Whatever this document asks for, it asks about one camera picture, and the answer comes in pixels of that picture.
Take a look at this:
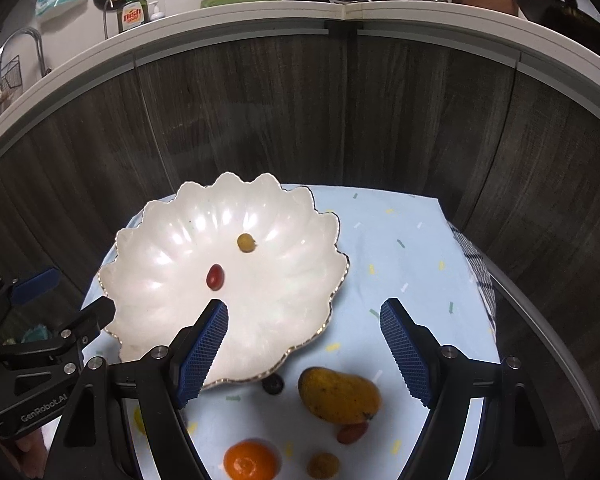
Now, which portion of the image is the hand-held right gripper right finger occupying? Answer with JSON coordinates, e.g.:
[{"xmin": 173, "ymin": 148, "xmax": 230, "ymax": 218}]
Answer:
[{"xmin": 379, "ymin": 298, "xmax": 566, "ymax": 480}]

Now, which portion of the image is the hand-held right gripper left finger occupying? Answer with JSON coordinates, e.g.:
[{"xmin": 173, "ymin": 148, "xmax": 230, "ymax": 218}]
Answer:
[{"xmin": 40, "ymin": 298, "xmax": 230, "ymax": 480}]

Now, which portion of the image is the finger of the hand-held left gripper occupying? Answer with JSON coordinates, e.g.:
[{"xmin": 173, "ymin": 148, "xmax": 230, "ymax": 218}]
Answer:
[
  {"xmin": 0, "ymin": 297, "xmax": 117, "ymax": 376},
  {"xmin": 0, "ymin": 268, "xmax": 59, "ymax": 333}
]

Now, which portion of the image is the red cherry tomato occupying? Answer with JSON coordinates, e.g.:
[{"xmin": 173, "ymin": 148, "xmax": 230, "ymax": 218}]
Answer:
[{"xmin": 336, "ymin": 421, "xmax": 370, "ymax": 445}]

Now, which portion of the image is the white scalloped bowl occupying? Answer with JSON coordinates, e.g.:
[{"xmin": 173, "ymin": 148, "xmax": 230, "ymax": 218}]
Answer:
[{"xmin": 97, "ymin": 172, "xmax": 351, "ymax": 391}]

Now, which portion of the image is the small tangerine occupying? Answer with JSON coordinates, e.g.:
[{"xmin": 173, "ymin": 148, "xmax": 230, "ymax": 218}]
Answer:
[{"xmin": 223, "ymin": 439, "xmax": 281, "ymax": 480}]

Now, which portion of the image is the brown longan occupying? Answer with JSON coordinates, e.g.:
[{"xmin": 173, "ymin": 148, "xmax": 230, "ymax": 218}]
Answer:
[{"xmin": 307, "ymin": 452, "xmax": 340, "ymax": 479}]

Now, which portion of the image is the person's left hand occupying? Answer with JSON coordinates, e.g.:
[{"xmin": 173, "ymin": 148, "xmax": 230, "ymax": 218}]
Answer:
[{"xmin": 0, "ymin": 430, "xmax": 48, "ymax": 478}]

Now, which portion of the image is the yellow mango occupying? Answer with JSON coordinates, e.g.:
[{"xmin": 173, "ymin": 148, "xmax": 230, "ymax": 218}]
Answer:
[{"xmin": 298, "ymin": 366, "xmax": 382, "ymax": 425}]

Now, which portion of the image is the light blue tablecloth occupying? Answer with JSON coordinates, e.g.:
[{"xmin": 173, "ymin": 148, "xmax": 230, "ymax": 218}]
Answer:
[{"xmin": 80, "ymin": 185, "xmax": 498, "ymax": 480}]

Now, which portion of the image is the checked white cloth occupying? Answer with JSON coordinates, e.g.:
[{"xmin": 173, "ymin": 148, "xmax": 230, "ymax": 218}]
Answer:
[{"xmin": 450, "ymin": 225, "xmax": 498, "ymax": 333}]

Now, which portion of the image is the metal faucet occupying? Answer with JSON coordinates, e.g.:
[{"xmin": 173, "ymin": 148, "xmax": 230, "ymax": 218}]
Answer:
[{"xmin": 0, "ymin": 27, "xmax": 51, "ymax": 91}]

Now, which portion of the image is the dark wood cabinet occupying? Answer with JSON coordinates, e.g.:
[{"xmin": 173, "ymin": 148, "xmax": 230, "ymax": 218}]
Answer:
[{"xmin": 0, "ymin": 25, "xmax": 600, "ymax": 480}]

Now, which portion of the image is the green dish soap bottle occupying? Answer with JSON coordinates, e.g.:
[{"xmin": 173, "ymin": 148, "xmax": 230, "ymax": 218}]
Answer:
[{"xmin": 116, "ymin": 0, "xmax": 147, "ymax": 35}]

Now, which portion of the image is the white countertop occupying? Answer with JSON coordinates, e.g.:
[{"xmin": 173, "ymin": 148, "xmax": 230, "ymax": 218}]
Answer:
[{"xmin": 0, "ymin": 0, "xmax": 600, "ymax": 176}]

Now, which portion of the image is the green plate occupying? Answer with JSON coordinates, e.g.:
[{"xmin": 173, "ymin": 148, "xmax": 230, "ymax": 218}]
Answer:
[{"xmin": 200, "ymin": 0, "xmax": 292, "ymax": 10}]

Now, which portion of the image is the black wok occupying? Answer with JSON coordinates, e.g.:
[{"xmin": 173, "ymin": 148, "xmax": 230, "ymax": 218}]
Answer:
[{"xmin": 512, "ymin": 0, "xmax": 600, "ymax": 48}]

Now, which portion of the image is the black wire basket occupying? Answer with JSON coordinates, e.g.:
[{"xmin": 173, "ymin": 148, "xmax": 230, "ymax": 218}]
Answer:
[{"xmin": 0, "ymin": 55, "xmax": 23, "ymax": 92}]

